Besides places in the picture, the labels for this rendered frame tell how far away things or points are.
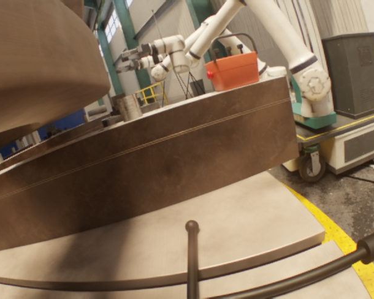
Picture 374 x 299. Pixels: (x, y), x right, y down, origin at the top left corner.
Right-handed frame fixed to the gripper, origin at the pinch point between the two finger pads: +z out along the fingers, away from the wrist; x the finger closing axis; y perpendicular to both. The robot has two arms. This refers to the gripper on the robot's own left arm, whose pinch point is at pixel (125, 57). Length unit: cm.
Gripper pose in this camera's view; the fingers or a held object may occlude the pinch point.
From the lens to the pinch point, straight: 124.2
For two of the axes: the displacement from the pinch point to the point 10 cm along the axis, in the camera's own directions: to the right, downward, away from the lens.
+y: -2.9, -9.1, -2.9
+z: -9.1, 3.5, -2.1
